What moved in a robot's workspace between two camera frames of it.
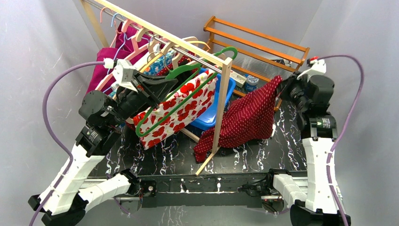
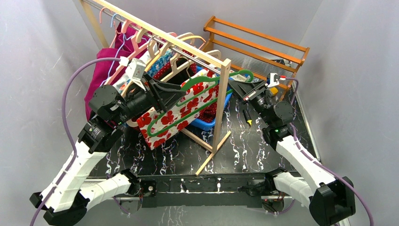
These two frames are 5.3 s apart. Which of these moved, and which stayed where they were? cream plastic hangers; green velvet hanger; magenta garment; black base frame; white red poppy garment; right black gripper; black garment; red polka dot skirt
Moved: right black gripper; red polka dot skirt; cream plastic hangers; green velvet hanger
Stayed: black base frame; white red poppy garment; magenta garment; black garment
